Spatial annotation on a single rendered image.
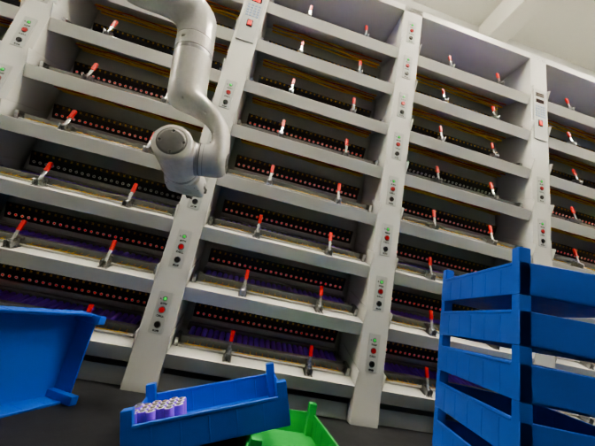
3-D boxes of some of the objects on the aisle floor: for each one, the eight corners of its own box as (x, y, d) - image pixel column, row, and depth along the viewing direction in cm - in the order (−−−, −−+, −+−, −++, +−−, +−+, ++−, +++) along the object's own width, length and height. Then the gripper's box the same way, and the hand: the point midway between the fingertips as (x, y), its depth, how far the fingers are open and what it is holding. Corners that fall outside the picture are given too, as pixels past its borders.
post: (153, 395, 90) (281, -43, 138) (119, 389, 88) (260, -51, 137) (166, 378, 109) (274, -2, 157) (138, 373, 107) (257, -9, 156)
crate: (353, 506, 55) (359, 454, 57) (239, 494, 52) (251, 439, 54) (310, 435, 83) (315, 402, 85) (235, 424, 80) (243, 390, 82)
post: (-131, 351, 79) (116, -107, 128) (-175, 344, 78) (91, -116, 126) (-61, 341, 98) (130, -54, 147) (-96, 335, 97) (109, -62, 145)
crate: (119, 464, 53) (119, 411, 55) (148, 419, 72) (147, 382, 74) (290, 426, 60) (286, 380, 62) (275, 395, 79) (272, 361, 81)
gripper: (215, 165, 81) (218, 189, 99) (157, 149, 79) (170, 177, 97) (207, 191, 79) (212, 211, 97) (147, 175, 77) (162, 199, 94)
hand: (189, 192), depth 95 cm, fingers closed
